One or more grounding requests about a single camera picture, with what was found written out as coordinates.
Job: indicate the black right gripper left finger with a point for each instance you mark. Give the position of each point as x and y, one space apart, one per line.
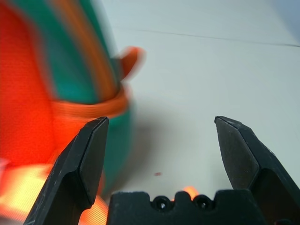
77 164

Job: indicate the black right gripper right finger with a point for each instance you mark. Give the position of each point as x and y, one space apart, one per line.
257 168

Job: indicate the teal and orange backpack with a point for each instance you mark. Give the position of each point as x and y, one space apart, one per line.
35 82

